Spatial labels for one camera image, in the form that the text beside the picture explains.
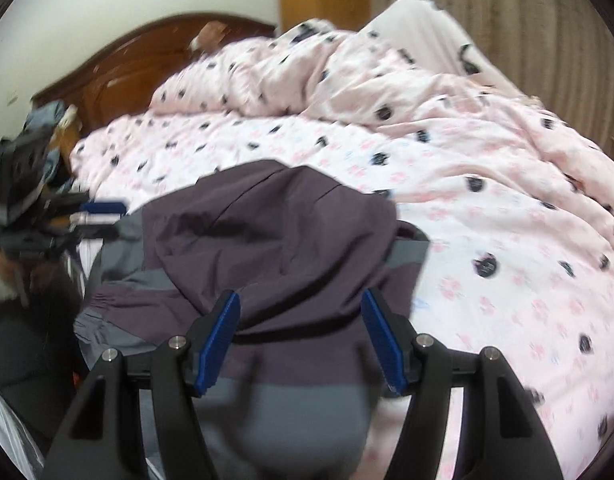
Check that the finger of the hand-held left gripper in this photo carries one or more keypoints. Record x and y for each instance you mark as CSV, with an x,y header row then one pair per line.
x,y
94,231
104,207

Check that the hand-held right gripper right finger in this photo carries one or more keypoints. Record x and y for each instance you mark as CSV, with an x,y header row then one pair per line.
x,y
384,345

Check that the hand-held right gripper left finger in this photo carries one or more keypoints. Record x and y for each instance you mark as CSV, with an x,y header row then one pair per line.
x,y
217,345

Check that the purple grey hooded jacket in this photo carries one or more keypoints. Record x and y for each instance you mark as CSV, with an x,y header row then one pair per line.
x,y
287,220

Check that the pile of blue dark clothes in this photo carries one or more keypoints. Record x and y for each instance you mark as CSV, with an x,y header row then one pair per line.
x,y
47,115

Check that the person's black trouser leg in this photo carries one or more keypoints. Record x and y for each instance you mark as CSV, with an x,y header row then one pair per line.
x,y
27,350

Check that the brown wooden headboard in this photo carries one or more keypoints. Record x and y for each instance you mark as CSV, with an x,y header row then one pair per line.
x,y
137,70

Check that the pink cat print quilt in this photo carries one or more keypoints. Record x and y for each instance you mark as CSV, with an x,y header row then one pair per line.
x,y
487,210

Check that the person's white top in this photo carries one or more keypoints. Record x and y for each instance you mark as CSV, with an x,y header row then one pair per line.
x,y
7,430

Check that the white butterfly print pillow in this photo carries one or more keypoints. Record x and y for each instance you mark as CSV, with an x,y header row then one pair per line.
x,y
427,25

